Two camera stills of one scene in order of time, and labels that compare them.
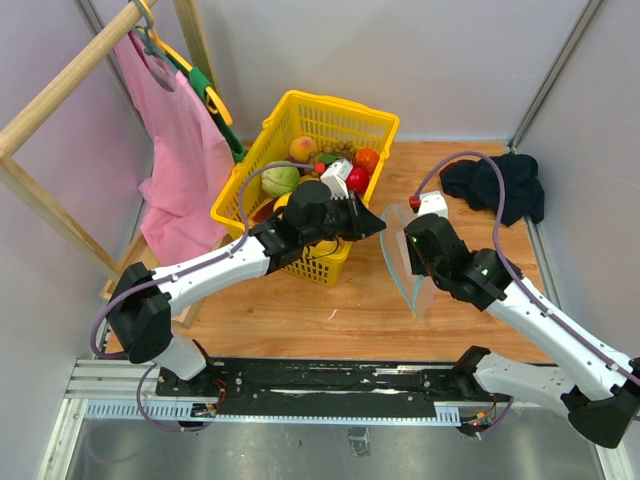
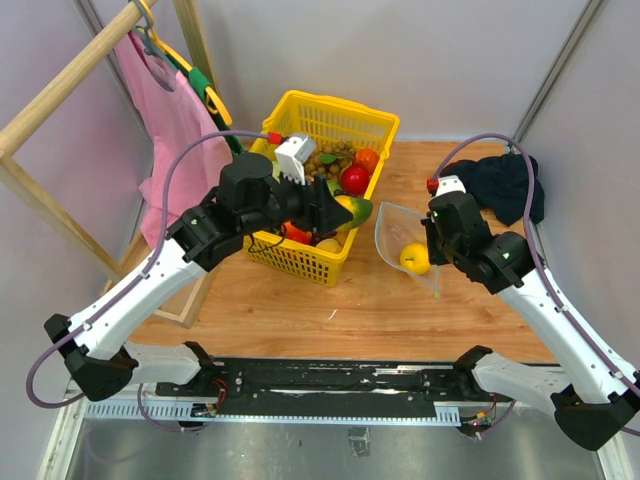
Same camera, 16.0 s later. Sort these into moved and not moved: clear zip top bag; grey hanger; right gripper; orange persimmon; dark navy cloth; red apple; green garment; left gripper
Moved: clear zip top bag; left gripper; right gripper
Not moved: orange persimmon; grey hanger; green garment; red apple; dark navy cloth
